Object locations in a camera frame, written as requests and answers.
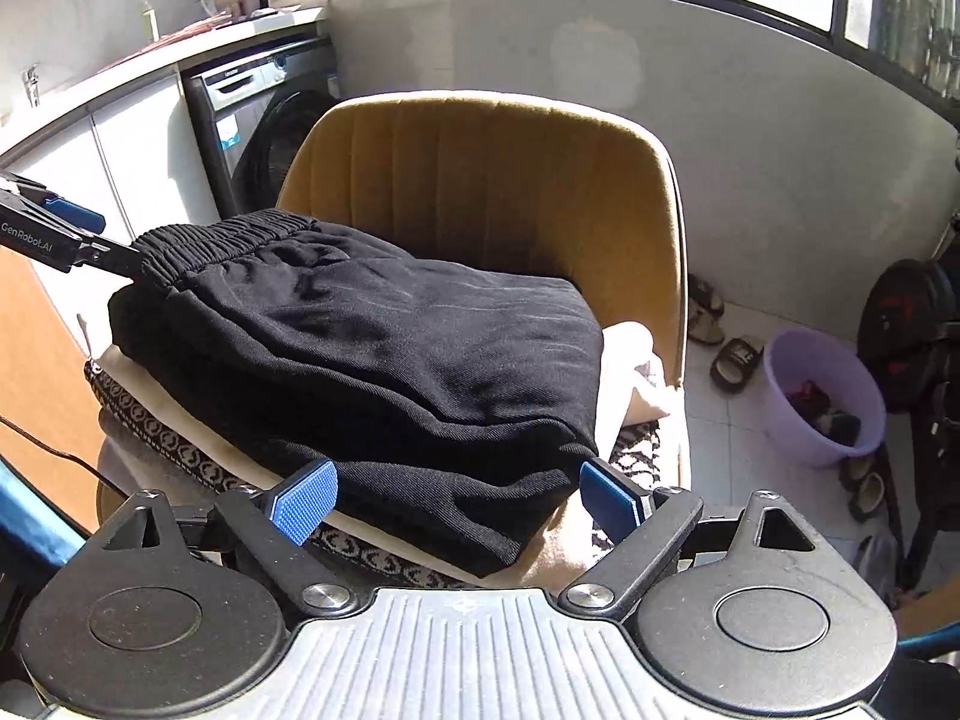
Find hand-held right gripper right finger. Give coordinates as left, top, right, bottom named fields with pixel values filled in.
left=559, top=457, right=818, bottom=620

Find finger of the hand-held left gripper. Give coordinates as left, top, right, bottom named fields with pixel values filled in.
left=71, top=236, right=145, bottom=287
left=0, top=172, right=107, bottom=236

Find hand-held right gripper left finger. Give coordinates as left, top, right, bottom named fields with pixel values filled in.
left=109, top=457, right=357, bottom=620

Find black pants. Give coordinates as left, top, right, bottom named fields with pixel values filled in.
left=107, top=210, right=607, bottom=578

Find white counter cabinet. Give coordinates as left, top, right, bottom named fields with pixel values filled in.
left=0, top=4, right=331, bottom=260

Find orange wooden board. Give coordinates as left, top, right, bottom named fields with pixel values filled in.
left=0, top=244, right=106, bottom=515

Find black white patterned cloth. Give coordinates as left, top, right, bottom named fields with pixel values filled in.
left=84, top=358, right=665, bottom=590

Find brown sandal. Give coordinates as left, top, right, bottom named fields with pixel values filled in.
left=709, top=336, right=766, bottom=396
left=686, top=274, right=727, bottom=347

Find silver washing machine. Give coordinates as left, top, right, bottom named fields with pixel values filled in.
left=182, top=37, right=342, bottom=220

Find purple plastic basin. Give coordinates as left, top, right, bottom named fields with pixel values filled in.
left=763, top=328, right=887, bottom=467

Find dark shoes pile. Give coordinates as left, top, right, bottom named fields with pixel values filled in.
left=784, top=379, right=863, bottom=447

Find mustard upholstered chair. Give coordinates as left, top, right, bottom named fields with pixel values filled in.
left=94, top=90, right=691, bottom=593

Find black exercise machine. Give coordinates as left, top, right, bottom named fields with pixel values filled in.
left=857, top=214, right=960, bottom=601

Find thin black cable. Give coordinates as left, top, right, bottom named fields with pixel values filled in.
left=0, top=416, right=130, bottom=502

